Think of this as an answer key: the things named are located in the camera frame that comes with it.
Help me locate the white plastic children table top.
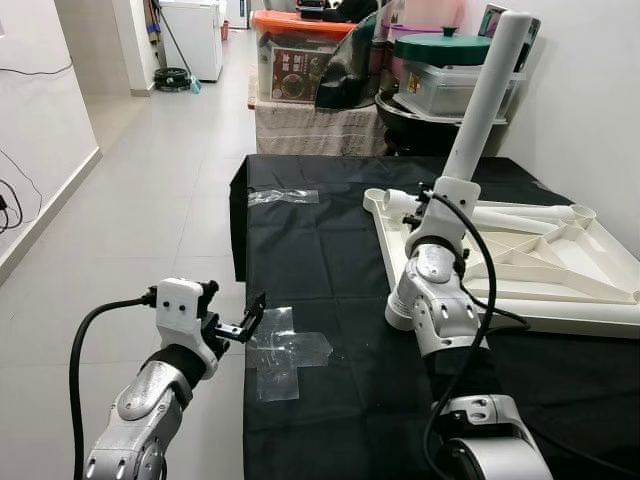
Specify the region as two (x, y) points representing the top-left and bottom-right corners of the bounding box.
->
(362, 185), (640, 339)

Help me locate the patterned cloth covered table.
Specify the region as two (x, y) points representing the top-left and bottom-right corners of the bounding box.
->
(255, 98), (391, 156)

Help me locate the pink plastic container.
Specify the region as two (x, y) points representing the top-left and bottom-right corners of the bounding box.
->
(395, 0), (491, 36)

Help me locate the orange lid storage box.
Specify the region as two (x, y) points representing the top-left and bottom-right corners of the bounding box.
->
(250, 10), (356, 103)

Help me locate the black wall cable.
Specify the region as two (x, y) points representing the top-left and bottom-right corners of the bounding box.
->
(0, 60), (76, 77)
(0, 150), (43, 236)

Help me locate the clear plastic storage bin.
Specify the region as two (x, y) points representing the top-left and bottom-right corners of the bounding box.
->
(400, 60), (526, 119)

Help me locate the black wok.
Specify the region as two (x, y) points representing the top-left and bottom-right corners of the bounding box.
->
(375, 90), (481, 153)

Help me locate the black coiled hose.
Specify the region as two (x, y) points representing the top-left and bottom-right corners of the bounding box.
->
(153, 67), (193, 93)

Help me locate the black tablecloth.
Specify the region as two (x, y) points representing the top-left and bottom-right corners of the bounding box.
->
(228, 153), (640, 480)

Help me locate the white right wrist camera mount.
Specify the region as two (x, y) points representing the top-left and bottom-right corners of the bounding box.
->
(405, 175), (481, 256)

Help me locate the white chest freezer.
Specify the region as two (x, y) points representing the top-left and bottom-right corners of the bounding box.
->
(158, 0), (226, 83)

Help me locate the mop with teal head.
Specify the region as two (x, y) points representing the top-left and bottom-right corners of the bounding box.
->
(150, 0), (203, 93)

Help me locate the clear tape strip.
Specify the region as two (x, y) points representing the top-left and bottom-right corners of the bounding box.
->
(248, 188), (321, 207)

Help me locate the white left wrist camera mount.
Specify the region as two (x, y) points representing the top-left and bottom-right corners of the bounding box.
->
(157, 280), (219, 366)

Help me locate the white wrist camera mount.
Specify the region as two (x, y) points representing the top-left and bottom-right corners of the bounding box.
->
(405, 175), (481, 256)
(157, 280), (219, 366)

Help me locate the black framed tablet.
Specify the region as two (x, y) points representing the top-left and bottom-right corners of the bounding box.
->
(478, 5), (543, 46)

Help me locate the dark green pot lid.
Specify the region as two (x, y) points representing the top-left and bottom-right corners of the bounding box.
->
(393, 28), (493, 66)

